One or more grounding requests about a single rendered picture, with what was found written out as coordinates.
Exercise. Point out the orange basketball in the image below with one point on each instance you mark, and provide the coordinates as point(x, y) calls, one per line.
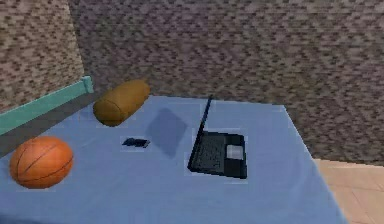
point(41, 162)

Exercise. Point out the brown bolster pillow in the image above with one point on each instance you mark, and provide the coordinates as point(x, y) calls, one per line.
point(120, 102)

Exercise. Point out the small black phone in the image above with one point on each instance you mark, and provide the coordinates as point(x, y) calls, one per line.
point(136, 142)

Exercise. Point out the black laptop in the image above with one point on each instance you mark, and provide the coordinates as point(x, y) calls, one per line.
point(220, 154)

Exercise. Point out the blue bed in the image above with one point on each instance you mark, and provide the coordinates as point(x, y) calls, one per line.
point(140, 193)

